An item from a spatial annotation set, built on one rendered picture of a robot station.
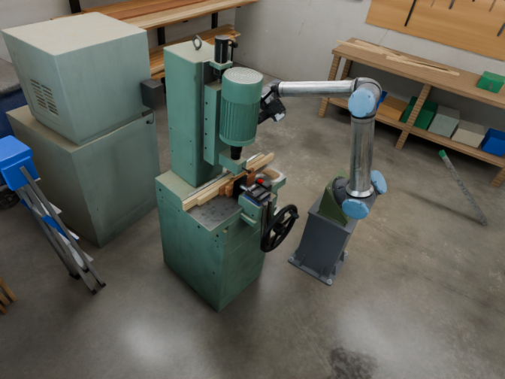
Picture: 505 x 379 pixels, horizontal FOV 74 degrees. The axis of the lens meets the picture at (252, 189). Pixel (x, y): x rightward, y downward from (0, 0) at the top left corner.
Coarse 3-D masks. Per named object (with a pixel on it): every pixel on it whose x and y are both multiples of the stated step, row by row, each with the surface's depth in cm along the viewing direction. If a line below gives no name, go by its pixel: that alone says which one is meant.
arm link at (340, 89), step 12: (276, 84) 192; (288, 84) 188; (300, 84) 184; (312, 84) 180; (324, 84) 177; (336, 84) 173; (348, 84) 170; (360, 84) 164; (276, 96) 195; (288, 96) 191; (300, 96) 187; (312, 96) 183; (324, 96) 180; (336, 96) 176; (348, 96) 172
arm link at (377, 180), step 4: (372, 172) 197; (376, 172) 198; (372, 176) 195; (376, 176) 197; (380, 176) 200; (372, 180) 195; (376, 180) 195; (380, 180) 198; (384, 180) 202; (372, 184) 195; (376, 184) 193; (380, 184) 197; (384, 184) 200; (376, 188) 194; (380, 188) 195; (384, 188) 198; (376, 192) 195; (380, 192) 195; (384, 192) 197; (376, 196) 198
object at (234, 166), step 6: (228, 150) 175; (222, 156) 172; (228, 156) 172; (240, 156) 173; (222, 162) 175; (228, 162) 171; (234, 162) 168; (240, 162) 169; (228, 168) 174; (234, 168) 170; (240, 168) 171
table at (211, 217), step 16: (256, 176) 189; (240, 192) 178; (272, 192) 187; (192, 208) 165; (208, 208) 166; (224, 208) 167; (240, 208) 169; (192, 224) 164; (208, 224) 159; (224, 224) 163; (256, 224) 169
